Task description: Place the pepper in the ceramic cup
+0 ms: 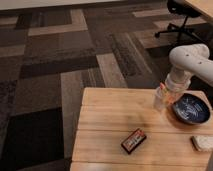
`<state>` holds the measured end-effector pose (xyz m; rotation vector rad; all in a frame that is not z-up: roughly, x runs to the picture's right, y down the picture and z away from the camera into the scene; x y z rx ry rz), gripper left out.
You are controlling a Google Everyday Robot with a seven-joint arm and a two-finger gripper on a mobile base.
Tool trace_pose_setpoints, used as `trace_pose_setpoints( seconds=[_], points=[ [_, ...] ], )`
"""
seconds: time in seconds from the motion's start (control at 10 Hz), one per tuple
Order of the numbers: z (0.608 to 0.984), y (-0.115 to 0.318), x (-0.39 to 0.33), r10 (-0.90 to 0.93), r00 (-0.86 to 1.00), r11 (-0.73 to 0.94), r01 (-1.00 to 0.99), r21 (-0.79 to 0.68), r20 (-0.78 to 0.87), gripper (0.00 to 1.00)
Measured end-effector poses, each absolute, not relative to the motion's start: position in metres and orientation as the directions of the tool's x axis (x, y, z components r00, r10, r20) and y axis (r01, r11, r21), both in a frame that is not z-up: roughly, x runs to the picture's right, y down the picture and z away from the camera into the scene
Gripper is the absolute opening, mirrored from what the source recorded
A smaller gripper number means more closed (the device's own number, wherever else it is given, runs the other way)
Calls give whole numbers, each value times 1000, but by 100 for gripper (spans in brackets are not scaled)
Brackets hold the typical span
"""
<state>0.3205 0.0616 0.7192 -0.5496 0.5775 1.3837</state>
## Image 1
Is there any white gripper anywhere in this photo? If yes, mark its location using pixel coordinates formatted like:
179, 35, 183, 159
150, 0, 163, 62
160, 68, 192, 94

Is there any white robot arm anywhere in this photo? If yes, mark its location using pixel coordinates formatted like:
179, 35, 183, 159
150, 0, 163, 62
165, 44, 213, 93

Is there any clear ceramic cup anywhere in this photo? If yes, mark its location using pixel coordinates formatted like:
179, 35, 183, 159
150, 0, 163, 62
153, 87, 171, 111

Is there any blue ceramic bowl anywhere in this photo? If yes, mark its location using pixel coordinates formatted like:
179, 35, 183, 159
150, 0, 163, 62
172, 93, 211, 125

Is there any red black snack packet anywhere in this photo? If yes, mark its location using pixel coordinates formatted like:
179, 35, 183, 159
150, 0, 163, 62
121, 129, 147, 154

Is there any white sponge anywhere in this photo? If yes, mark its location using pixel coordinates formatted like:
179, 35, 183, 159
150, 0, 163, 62
191, 135, 213, 151

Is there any black office chair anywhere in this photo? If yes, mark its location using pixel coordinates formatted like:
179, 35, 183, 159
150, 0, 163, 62
154, 0, 203, 47

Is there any light wooden desk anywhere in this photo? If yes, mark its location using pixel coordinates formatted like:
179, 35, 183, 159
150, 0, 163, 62
185, 0, 213, 21

